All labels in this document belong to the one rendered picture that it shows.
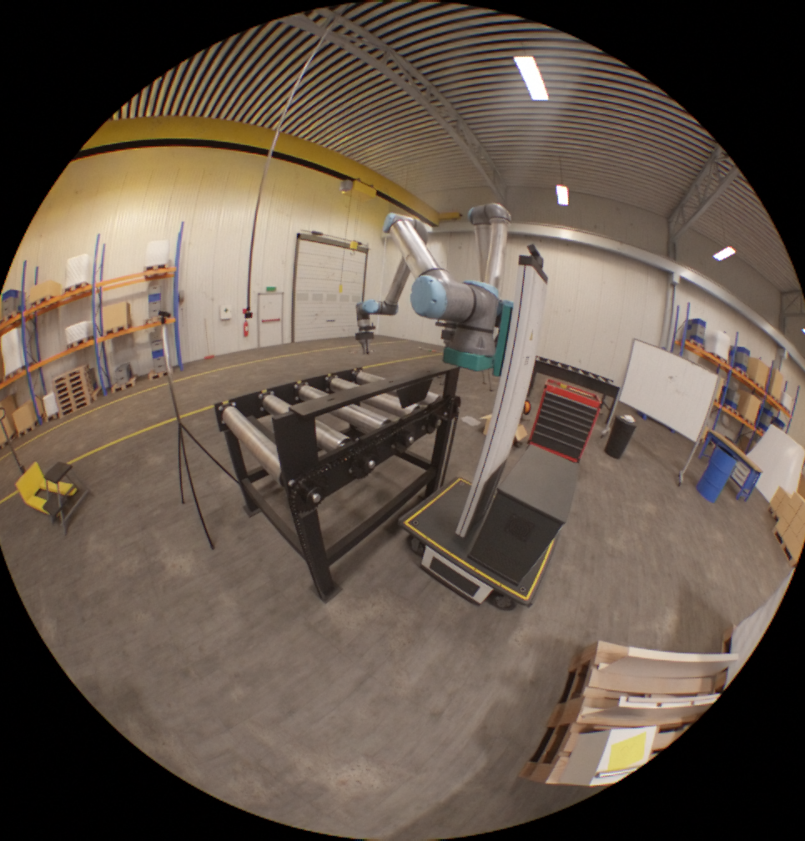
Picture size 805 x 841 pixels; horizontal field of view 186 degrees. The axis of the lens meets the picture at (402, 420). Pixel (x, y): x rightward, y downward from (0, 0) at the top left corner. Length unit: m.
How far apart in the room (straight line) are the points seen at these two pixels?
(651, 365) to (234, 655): 5.98
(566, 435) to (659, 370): 2.68
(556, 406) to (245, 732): 3.69
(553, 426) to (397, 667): 2.77
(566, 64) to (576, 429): 7.92
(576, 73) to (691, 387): 7.23
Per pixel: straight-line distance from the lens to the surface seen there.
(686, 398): 5.16
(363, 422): 1.36
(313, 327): 11.60
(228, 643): 1.68
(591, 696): 1.58
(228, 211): 10.69
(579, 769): 1.42
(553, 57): 8.03
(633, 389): 5.19
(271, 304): 10.55
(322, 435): 1.19
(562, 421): 3.09
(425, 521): 1.56
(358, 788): 1.58
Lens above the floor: 1.47
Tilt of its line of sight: 25 degrees down
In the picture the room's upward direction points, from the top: 6 degrees clockwise
